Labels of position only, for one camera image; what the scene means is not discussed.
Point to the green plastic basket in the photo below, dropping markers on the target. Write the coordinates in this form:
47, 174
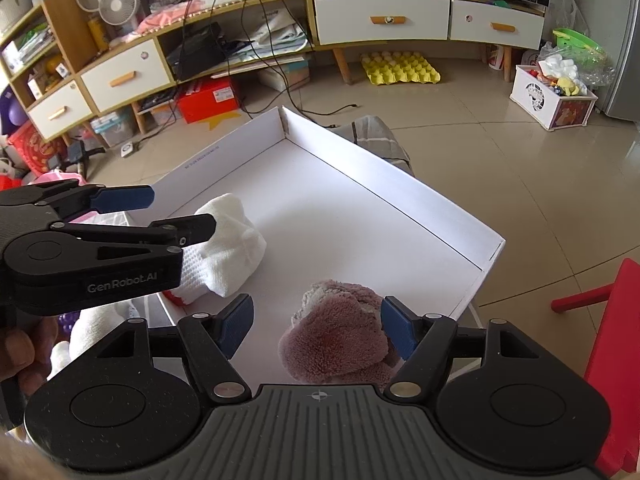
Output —
575, 40

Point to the white cardboard box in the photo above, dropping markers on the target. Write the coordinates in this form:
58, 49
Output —
350, 200

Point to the pink folded cloth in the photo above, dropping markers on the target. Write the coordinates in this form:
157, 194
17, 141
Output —
165, 21

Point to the white plush toy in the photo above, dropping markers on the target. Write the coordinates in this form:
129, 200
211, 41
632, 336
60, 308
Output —
100, 327

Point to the wooden tv cabinet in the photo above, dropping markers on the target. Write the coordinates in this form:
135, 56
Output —
70, 35

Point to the yellow egg tray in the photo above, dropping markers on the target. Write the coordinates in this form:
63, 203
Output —
400, 67

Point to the purple grape toy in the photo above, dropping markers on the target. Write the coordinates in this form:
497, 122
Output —
68, 321

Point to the stack of books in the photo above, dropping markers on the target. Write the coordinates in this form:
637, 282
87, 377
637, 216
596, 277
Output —
30, 45

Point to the person's left hand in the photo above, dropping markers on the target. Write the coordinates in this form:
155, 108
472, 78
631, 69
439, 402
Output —
25, 350

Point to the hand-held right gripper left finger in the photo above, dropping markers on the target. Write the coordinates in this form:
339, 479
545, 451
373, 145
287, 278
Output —
235, 325

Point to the grey refrigerator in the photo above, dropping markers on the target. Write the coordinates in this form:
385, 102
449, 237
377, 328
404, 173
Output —
625, 60

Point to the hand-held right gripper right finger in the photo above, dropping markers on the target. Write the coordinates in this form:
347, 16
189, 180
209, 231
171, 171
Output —
400, 330

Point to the purple balloon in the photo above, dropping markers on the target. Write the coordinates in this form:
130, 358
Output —
12, 110

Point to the white storage crate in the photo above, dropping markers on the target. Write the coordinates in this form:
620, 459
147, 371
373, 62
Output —
530, 97

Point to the red gift bag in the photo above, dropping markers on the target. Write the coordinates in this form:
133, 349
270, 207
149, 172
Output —
35, 150

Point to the grey checked cloth desktop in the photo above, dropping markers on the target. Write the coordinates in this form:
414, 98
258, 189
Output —
377, 135

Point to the yellow bottle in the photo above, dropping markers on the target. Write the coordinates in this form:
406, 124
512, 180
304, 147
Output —
97, 32

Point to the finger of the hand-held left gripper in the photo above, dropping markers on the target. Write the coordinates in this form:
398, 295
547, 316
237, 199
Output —
192, 229
125, 199

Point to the red shoebox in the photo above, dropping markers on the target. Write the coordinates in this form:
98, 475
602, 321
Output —
207, 100

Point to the wide white cabinet drawer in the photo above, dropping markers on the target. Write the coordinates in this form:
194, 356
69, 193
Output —
350, 22

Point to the potted plant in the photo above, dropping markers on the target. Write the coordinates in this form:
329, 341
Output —
15, 2

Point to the black case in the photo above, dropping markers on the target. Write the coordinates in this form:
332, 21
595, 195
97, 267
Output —
195, 55

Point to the white knitted cloth red trim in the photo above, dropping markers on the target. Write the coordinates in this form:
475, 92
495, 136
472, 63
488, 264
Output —
230, 255

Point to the red plastic chair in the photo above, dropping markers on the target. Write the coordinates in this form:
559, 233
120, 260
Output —
615, 360

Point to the pink plush cloth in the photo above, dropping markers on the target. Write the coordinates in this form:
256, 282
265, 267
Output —
330, 345

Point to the clear plastic bag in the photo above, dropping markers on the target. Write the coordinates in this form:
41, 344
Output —
595, 67

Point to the pink paper bag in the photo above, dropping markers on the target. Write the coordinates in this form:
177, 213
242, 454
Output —
55, 178

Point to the clear plastic storage box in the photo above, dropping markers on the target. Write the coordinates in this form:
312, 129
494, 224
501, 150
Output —
112, 129

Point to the stack of papers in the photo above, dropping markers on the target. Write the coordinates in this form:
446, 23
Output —
270, 35

